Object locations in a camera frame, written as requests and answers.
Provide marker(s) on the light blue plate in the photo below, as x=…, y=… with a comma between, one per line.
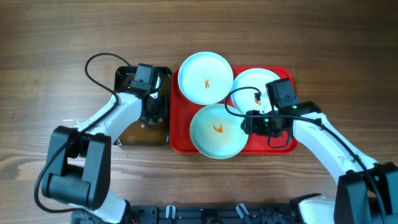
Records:
x=205, y=78
x=244, y=100
x=216, y=132

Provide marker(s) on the black water tub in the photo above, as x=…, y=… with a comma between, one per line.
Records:
x=143, y=131

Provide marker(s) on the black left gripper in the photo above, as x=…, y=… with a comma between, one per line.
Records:
x=160, y=112

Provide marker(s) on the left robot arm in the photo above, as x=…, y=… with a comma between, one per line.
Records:
x=77, y=171

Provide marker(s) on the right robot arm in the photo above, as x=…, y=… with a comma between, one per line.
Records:
x=366, y=191

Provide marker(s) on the red plastic tray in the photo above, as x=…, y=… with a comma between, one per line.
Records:
x=181, y=113

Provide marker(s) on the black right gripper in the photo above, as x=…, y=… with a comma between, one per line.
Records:
x=252, y=126

